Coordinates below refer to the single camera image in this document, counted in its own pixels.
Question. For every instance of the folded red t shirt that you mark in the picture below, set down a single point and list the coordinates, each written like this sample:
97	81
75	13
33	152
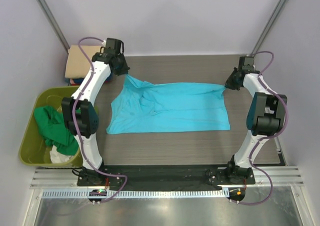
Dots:
78	83

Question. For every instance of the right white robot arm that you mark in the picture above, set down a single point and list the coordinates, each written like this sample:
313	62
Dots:
266	118

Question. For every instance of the aluminium corner post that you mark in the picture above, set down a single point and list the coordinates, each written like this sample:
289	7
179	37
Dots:
53	23
269	25

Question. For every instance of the white slotted cable duct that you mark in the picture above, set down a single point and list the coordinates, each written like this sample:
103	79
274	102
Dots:
102	194

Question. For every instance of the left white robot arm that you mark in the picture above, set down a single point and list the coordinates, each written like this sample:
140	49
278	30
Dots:
79	114

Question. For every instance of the green t shirt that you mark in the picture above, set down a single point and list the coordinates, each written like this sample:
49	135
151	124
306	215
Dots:
52	128

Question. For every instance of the left aluminium corner post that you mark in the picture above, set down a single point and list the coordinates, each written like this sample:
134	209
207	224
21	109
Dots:
53	23

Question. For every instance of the right aluminium corner post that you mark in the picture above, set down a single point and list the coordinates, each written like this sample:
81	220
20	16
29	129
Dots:
269	25

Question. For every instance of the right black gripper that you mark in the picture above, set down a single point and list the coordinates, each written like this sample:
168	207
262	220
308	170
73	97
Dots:
231	80

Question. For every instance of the olive green plastic bin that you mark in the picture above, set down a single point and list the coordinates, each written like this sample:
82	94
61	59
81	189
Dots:
33	151

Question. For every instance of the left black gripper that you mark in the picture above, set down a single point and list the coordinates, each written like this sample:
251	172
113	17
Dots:
122	67

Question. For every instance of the light blue t shirt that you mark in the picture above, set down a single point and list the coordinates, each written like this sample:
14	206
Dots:
143	107

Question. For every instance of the white t shirt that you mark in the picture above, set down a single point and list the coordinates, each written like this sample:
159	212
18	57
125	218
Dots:
57	157

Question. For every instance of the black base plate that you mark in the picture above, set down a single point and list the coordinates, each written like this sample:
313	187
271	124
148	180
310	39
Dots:
165	177

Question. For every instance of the folded beige t shirt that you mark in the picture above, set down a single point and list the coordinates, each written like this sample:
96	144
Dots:
77	65

